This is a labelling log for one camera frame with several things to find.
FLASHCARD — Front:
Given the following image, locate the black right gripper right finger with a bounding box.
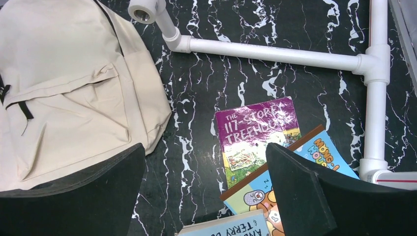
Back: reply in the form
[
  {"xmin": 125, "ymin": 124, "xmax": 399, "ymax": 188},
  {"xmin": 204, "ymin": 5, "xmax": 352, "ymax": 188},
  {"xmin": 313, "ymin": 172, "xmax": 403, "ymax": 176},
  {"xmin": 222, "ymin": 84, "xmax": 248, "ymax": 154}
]
[{"xmin": 266, "ymin": 143, "xmax": 417, "ymax": 236}]

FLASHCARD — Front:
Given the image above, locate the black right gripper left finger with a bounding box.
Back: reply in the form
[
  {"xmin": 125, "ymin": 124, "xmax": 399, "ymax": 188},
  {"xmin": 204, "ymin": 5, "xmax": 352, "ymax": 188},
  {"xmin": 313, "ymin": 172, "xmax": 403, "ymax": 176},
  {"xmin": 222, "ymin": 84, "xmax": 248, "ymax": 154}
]
[{"xmin": 0, "ymin": 144, "xmax": 145, "ymax": 236}]

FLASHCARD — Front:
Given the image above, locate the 143-storey treehouse book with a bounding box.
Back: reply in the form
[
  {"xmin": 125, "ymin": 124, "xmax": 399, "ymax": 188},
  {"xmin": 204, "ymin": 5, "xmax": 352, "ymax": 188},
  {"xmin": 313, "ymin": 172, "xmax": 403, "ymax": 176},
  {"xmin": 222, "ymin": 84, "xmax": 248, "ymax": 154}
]
[{"xmin": 176, "ymin": 209, "xmax": 270, "ymax": 236}]

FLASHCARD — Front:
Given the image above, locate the beige canvas backpack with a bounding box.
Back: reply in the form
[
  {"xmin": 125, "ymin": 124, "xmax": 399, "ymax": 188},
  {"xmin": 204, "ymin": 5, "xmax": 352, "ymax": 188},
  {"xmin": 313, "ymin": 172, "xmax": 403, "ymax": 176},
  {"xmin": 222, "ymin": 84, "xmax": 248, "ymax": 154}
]
[{"xmin": 0, "ymin": 0, "xmax": 171, "ymax": 191}]

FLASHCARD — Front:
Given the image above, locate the blue cartoon mouse book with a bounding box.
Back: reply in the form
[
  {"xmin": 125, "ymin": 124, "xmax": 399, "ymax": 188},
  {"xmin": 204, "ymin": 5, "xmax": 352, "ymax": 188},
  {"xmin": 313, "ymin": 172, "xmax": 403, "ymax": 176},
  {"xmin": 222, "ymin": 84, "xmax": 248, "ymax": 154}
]
[{"xmin": 220, "ymin": 125, "xmax": 358, "ymax": 236}]

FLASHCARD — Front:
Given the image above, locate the purple 117-storey treehouse book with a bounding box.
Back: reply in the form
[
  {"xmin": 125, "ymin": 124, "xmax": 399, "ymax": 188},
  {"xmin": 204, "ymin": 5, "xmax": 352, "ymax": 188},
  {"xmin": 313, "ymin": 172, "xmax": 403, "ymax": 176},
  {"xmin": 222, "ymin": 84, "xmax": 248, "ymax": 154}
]
[{"xmin": 215, "ymin": 96, "xmax": 301, "ymax": 188}]

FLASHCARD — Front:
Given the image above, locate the white PVC pipe frame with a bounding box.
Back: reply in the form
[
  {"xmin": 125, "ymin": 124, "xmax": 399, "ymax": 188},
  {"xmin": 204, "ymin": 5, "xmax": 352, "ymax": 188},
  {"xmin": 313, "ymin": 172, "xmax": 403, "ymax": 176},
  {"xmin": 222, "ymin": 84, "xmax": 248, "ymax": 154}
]
[{"xmin": 128, "ymin": 0, "xmax": 417, "ymax": 190}]

